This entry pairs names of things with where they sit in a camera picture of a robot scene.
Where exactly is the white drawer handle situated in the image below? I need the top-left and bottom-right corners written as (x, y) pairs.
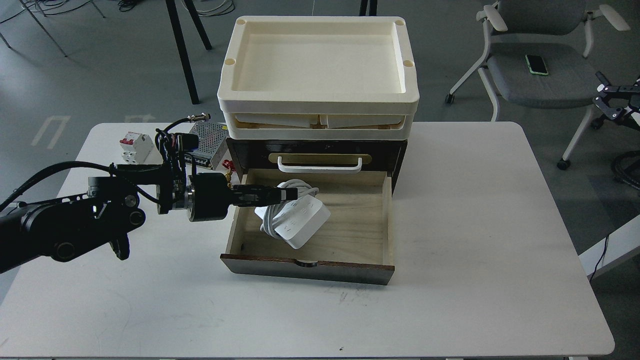
top-left (277, 155), bottom-right (363, 174)

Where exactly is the metal mesh power supply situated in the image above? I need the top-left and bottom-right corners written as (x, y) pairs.
top-left (185, 121), bottom-right (229, 170)

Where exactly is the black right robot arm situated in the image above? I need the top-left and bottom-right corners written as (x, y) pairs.
top-left (590, 71), bottom-right (640, 191)

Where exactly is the open wooden drawer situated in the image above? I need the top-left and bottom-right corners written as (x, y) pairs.
top-left (221, 169), bottom-right (395, 286)

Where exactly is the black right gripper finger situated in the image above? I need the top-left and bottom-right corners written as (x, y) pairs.
top-left (595, 71), bottom-right (633, 95)
top-left (593, 96), bottom-right (637, 122)

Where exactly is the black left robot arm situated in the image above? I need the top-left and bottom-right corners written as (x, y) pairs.
top-left (0, 113), bottom-right (299, 272)

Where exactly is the white power strip with cable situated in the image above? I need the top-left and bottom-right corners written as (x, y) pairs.
top-left (254, 178), bottom-right (330, 249)

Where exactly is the white red circuit breaker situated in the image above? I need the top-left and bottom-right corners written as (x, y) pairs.
top-left (119, 131), bottom-right (154, 165)

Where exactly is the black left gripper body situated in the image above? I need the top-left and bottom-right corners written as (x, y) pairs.
top-left (189, 172), bottom-right (233, 223)

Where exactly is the cream plastic stacked tray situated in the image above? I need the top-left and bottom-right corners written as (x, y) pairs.
top-left (217, 15), bottom-right (419, 141)

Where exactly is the brass valve red handle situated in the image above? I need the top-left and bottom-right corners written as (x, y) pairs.
top-left (221, 159), bottom-right (237, 183)

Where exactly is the grey office chair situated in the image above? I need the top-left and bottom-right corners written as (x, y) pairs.
top-left (445, 0), bottom-right (630, 170)

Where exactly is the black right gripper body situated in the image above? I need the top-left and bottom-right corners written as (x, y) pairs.
top-left (619, 76), bottom-right (640, 117)

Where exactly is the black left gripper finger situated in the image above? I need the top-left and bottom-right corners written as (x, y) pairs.
top-left (231, 184), bottom-right (298, 201)
top-left (233, 196), bottom-right (282, 207)

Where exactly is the black smartphone green case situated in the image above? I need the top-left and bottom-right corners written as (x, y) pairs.
top-left (525, 54), bottom-right (549, 76)

